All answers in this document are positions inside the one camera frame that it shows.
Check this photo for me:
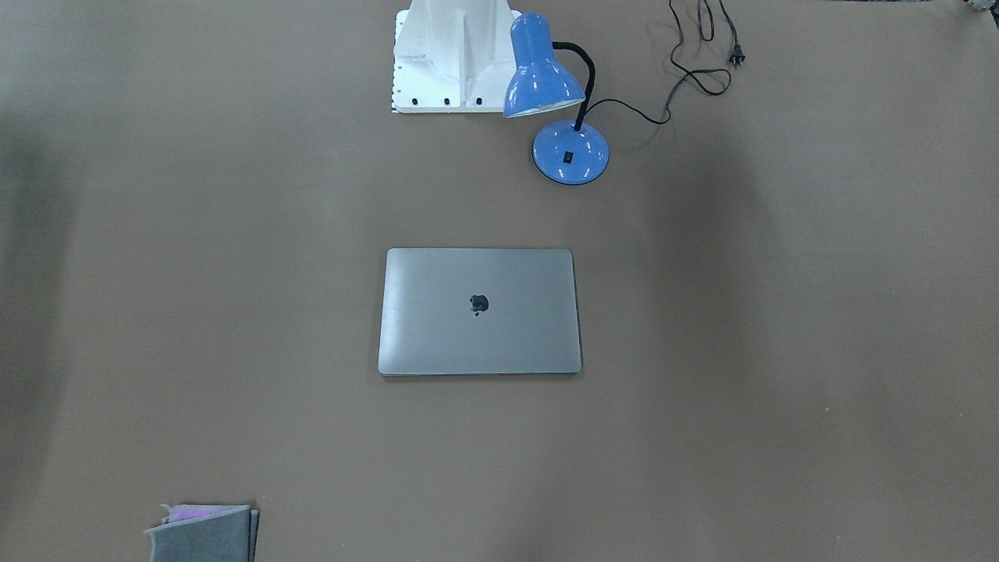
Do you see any grey laptop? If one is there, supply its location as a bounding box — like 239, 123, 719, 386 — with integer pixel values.
377, 247, 584, 376

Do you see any blue desk lamp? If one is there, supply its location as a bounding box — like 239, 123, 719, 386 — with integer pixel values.
503, 12, 610, 186

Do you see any grey folded cloth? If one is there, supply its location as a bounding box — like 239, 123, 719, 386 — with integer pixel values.
145, 504, 259, 561

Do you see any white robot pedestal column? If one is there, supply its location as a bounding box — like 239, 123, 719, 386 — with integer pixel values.
390, 1, 521, 114

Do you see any black lamp power cable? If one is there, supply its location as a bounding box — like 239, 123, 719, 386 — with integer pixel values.
584, 0, 747, 126

